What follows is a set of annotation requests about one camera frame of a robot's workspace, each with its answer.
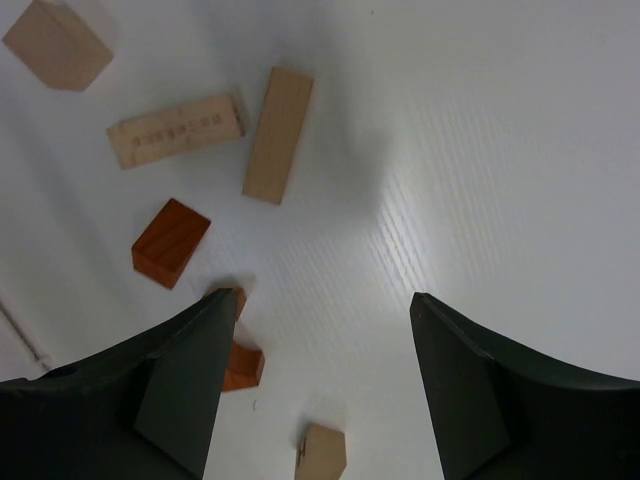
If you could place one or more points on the light wood cube block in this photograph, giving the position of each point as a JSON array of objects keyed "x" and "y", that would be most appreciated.
[{"x": 321, "y": 453}]

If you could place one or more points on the light pentagon wood block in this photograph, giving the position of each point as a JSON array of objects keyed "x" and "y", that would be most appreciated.
[{"x": 58, "y": 46}]

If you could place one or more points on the dark red wedge block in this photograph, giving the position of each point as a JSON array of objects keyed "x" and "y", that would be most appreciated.
[{"x": 165, "y": 247}]

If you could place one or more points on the dark red arch block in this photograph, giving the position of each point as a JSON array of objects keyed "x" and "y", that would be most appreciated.
[{"x": 245, "y": 366}]

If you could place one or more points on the light long wood block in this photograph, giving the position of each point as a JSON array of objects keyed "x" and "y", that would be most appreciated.
[{"x": 177, "y": 130}]

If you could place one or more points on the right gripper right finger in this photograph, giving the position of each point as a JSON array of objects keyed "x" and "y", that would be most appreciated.
[{"x": 459, "y": 381}]

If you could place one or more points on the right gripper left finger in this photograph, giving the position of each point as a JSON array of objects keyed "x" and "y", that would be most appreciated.
[{"x": 178, "y": 408}]

